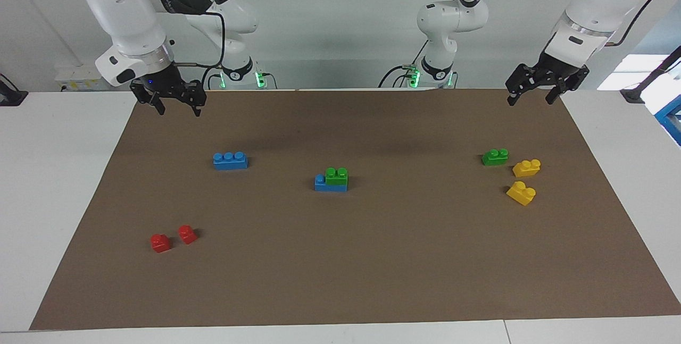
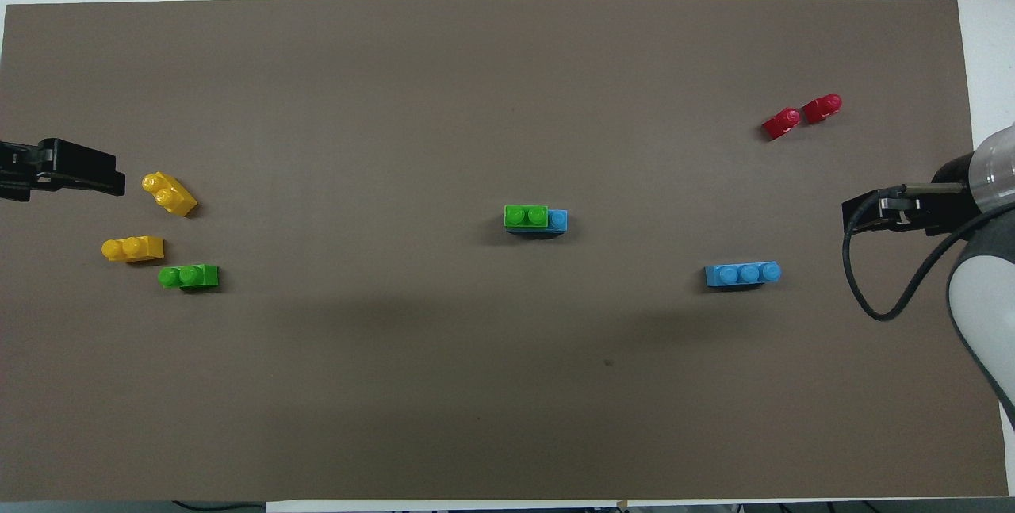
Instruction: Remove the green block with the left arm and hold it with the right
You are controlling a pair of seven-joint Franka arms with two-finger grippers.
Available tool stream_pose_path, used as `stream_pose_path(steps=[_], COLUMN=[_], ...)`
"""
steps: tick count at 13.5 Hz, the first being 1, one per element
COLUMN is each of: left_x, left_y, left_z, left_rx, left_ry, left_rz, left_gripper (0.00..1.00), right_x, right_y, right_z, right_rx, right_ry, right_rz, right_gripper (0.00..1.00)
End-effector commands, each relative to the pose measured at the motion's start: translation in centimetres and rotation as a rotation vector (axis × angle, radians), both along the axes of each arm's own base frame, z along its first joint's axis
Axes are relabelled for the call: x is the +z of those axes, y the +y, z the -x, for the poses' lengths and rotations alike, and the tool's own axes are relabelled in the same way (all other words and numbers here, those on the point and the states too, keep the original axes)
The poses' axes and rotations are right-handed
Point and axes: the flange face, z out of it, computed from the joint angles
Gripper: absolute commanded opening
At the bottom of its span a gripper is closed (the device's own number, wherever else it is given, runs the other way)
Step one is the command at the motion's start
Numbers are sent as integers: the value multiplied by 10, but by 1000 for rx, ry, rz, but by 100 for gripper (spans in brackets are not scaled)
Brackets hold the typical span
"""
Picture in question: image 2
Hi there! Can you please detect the red one-stud toy block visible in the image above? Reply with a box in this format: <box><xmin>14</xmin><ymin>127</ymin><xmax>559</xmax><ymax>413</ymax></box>
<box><xmin>762</xmin><ymin>107</ymin><xmax>802</xmax><ymax>141</ymax></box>
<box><xmin>802</xmin><ymin>93</ymin><xmax>843</xmax><ymax>124</ymax></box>

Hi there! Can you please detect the black cable below table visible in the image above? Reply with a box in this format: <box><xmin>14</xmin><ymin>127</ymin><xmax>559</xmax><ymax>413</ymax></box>
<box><xmin>173</xmin><ymin>500</ymin><xmax>266</xmax><ymax>512</ymax></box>

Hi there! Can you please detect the blue three-stud toy block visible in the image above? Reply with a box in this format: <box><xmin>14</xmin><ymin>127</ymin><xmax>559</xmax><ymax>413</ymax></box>
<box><xmin>705</xmin><ymin>261</ymin><xmax>783</xmax><ymax>289</ymax></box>
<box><xmin>506</xmin><ymin>209</ymin><xmax>569</xmax><ymax>238</ymax></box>

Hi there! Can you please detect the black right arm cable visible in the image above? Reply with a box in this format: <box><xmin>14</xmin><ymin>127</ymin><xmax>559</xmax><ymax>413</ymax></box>
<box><xmin>842</xmin><ymin>184</ymin><xmax>1015</xmax><ymax>322</ymax></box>

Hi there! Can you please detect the brown table mat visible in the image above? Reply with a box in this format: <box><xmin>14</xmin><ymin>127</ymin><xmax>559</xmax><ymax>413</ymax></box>
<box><xmin>0</xmin><ymin>0</ymin><xmax>1009</xmax><ymax>502</ymax></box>

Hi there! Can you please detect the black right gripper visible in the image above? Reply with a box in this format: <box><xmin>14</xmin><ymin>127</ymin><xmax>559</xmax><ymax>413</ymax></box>
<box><xmin>842</xmin><ymin>152</ymin><xmax>975</xmax><ymax>238</ymax></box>

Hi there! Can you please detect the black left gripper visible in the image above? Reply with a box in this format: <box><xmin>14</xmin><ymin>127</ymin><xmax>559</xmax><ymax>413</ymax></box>
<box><xmin>0</xmin><ymin>138</ymin><xmax>126</xmax><ymax>202</ymax></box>

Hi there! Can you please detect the yellow two-stud toy block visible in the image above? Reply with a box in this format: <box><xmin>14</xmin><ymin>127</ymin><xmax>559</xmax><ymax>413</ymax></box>
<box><xmin>141</xmin><ymin>171</ymin><xmax>198</xmax><ymax>218</ymax></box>
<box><xmin>101</xmin><ymin>235</ymin><xmax>165</xmax><ymax>263</ymax></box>

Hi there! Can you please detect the green two-stud toy block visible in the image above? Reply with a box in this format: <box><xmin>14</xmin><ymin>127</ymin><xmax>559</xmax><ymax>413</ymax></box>
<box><xmin>504</xmin><ymin>205</ymin><xmax>550</xmax><ymax>230</ymax></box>
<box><xmin>158</xmin><ymin>263</ymin><xmax>220</xmax><ymax>290</ymax></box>

